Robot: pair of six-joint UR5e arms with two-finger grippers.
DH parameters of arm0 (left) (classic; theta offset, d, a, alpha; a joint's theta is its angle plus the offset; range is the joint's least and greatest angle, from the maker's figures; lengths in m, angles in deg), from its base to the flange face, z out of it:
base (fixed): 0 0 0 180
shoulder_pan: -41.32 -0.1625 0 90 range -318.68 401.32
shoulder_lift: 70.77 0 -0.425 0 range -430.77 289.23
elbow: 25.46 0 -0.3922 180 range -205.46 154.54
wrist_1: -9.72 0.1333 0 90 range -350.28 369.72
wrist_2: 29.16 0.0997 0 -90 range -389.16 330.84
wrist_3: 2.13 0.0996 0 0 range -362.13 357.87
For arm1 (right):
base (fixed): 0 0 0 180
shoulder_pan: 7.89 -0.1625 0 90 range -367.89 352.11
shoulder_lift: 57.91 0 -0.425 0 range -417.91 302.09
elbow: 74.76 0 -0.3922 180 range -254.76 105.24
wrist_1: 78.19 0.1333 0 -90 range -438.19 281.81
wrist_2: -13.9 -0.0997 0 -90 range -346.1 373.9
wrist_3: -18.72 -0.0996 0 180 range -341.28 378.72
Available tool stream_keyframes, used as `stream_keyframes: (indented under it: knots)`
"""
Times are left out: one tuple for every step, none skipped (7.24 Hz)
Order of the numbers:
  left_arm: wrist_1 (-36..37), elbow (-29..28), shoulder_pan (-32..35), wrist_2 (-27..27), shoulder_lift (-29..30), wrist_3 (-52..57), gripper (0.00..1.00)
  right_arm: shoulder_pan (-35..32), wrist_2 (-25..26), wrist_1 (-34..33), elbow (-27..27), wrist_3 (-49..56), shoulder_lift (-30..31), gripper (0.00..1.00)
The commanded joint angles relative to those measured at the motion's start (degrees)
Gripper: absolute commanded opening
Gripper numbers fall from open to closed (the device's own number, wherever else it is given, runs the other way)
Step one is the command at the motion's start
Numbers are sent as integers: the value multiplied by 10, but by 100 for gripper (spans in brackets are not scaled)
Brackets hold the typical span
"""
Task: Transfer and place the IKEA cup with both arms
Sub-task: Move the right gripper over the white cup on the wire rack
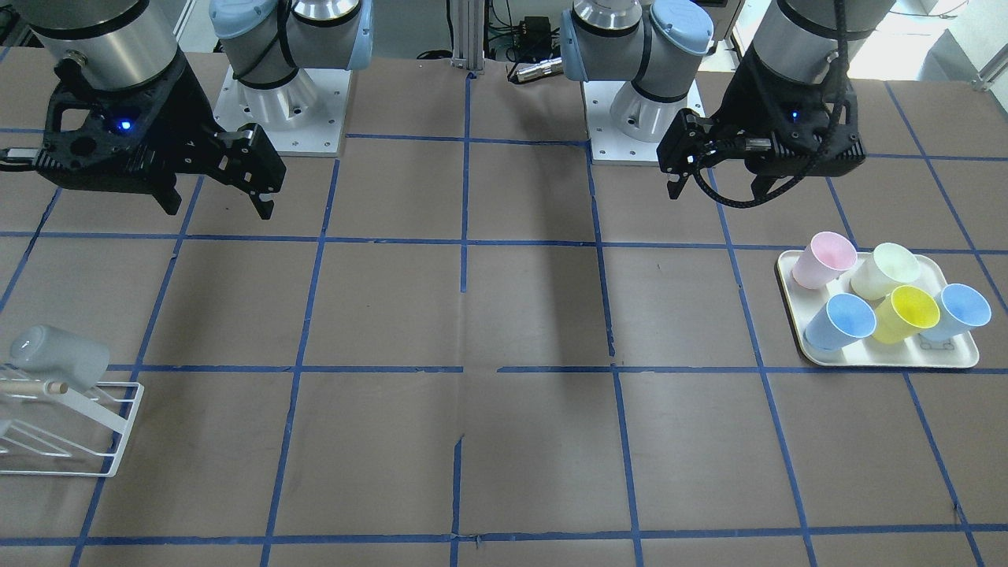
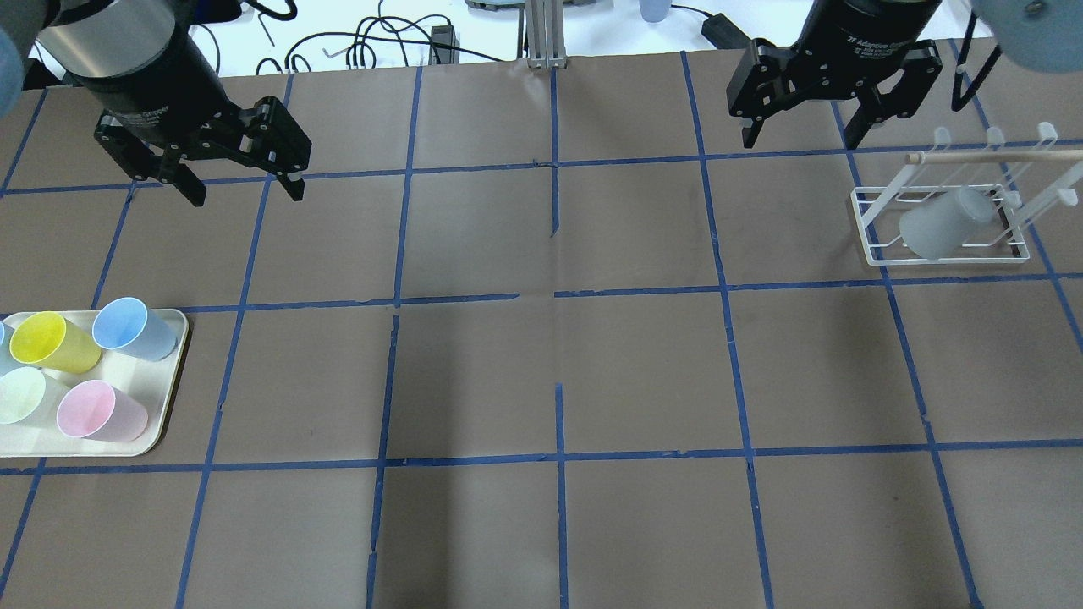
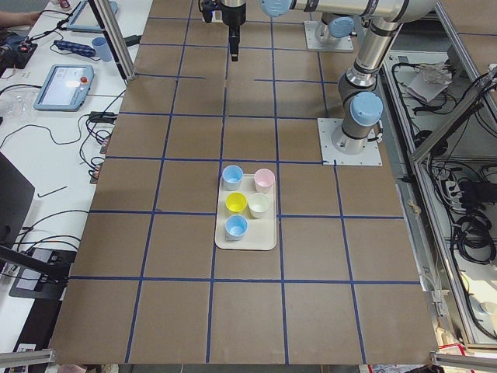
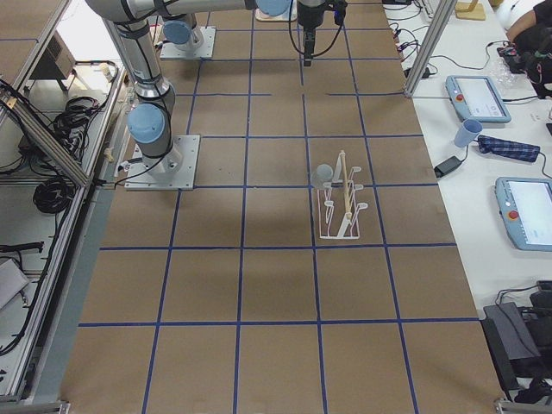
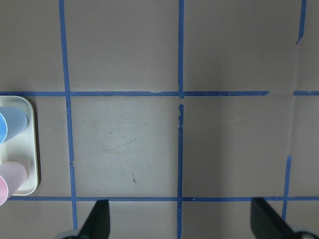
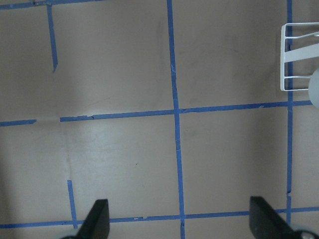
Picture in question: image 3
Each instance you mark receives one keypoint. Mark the blue checkered umbrella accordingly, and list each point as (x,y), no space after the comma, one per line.
(68,47)

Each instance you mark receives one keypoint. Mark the blue plastic cup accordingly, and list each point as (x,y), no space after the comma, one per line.
(232,177)
(235,227)

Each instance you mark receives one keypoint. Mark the teach pendant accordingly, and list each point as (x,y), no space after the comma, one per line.
(83,19)
(65,88)

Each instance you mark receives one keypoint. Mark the blue cup on desk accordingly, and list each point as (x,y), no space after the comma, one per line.
(102,49)

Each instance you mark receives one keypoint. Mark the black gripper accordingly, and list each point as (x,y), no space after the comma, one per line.
(234,16)

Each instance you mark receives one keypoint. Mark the near teach pendant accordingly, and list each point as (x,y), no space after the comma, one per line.
(65,88)

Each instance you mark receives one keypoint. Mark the pink plastic cup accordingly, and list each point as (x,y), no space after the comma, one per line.
(264,180)

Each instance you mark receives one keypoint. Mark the person at desk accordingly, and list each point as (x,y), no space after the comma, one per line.
(15,19)

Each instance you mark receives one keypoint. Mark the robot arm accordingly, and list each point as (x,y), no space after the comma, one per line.
(363,109)
(333,29)

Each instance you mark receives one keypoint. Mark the far teach pendant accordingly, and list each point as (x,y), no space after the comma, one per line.
(83,19)

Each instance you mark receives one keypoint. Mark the aluminium frame post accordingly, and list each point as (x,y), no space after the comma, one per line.
(108,24)

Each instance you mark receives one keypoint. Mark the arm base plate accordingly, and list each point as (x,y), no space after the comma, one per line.
(313,45)
(339,150)

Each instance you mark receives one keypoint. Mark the pale green plastic cup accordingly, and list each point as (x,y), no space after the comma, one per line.
(258,204)

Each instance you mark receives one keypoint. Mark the yellow plastic cup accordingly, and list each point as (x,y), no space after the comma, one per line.
(236,203)

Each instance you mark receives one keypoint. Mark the cream plastic tray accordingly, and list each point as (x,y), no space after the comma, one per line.
(261,233)

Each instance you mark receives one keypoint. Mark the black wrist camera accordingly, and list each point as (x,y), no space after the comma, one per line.
(207,8)

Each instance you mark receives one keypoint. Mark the black power adapter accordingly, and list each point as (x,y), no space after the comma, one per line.
(132,40)

